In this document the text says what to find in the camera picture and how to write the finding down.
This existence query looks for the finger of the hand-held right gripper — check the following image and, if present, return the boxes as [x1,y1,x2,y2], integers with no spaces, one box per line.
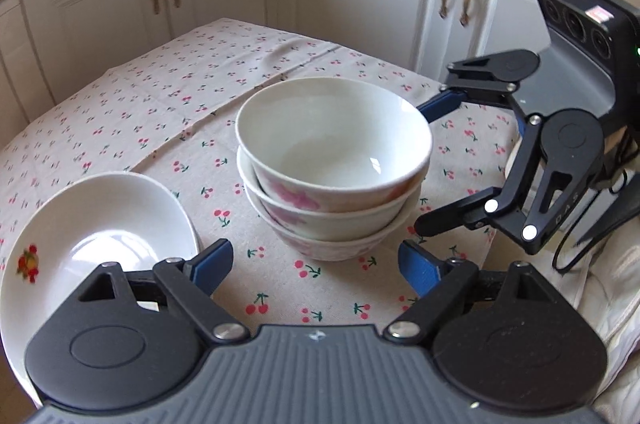
[417,54,516,122]
[415,119,596,255]

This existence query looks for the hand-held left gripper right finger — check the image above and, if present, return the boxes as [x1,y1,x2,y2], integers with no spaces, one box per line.
[385,240,571,341]

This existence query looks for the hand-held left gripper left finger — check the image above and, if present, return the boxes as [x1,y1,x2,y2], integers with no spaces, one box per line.
[65,239,251,345]

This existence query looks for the white bowl pink flower print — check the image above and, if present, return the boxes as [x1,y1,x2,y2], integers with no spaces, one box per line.
[237,147,427,242]
[248,191,420,261]
[235,77,433,212]

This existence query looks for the large white fruit-print plate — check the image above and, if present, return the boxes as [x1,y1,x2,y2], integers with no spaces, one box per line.
[0,171,202,312]

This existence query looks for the white kitchen cabinets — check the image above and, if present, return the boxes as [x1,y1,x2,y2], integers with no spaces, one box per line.
[0,0,556,125]

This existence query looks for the cherry print tablecloth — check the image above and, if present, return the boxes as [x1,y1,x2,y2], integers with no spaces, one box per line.
[0,17,526,335]

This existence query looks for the black cable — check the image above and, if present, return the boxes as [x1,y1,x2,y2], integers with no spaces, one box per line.
[552,124,630,276]

